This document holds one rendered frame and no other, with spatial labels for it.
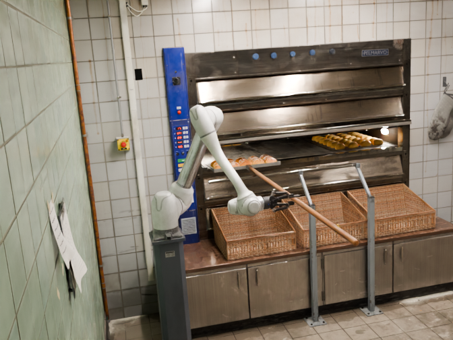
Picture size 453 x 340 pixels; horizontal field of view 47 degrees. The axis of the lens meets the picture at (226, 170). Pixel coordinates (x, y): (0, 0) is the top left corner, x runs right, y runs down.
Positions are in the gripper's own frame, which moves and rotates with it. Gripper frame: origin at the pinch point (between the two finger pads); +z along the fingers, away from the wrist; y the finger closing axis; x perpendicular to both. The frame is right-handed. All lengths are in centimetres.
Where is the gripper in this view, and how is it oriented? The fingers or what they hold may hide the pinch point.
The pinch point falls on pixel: (294, 199)
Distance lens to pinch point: 318.8
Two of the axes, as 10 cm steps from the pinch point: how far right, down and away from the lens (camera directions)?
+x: 2.5, 2.0, -9.5
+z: 9.7, -1.1, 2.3
